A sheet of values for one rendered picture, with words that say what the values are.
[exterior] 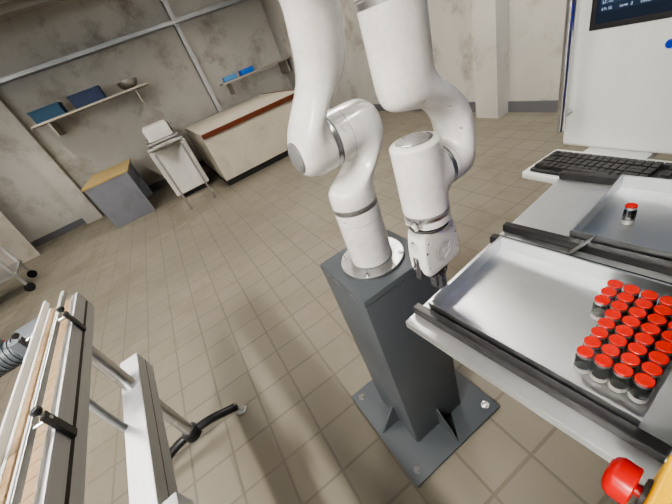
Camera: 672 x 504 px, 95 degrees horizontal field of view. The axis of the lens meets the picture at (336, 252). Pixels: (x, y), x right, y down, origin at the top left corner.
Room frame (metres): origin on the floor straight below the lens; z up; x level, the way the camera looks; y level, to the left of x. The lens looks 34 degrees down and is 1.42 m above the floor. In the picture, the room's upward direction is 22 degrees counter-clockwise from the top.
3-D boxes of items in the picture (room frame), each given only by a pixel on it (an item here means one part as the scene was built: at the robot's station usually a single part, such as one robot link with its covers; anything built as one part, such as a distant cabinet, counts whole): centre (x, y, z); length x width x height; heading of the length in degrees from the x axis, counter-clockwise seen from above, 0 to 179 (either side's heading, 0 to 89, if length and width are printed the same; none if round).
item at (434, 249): (0.49, -0.19, 1.03); 0.10 x 0.07 x 0.11; 114
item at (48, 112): (6.39, 3.51, 1.84); 0.46 x 0.35 x 0.18; 109
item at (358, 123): (0.74, -0.12, 1.16); 0.19 x 0.12 x 0.24; 111
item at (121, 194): (5.99, 3.14, 0.37); 1.40 x 0.72 x 0.75; 19
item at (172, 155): (5.85, 1.96, 0.58); 2.43 x 0.60 x 1.17; 19
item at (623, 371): (0.22, -0.38, 0.90); 0.18 x 0.02 x 0.05; 114
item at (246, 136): (6.38, 0.68, 0.42); 2.25 x 1.82 x 0.85; 19
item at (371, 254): (0.73, -0.09, 0.95); 0.19 x 0.19 x 0.18
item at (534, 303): (0.34, -0.33, 0.90); 0.34 x 0.26 x 0.04; 24
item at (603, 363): (0.24, -0.37, 0.90); 0.18 x 0.02 x 0.05; 114
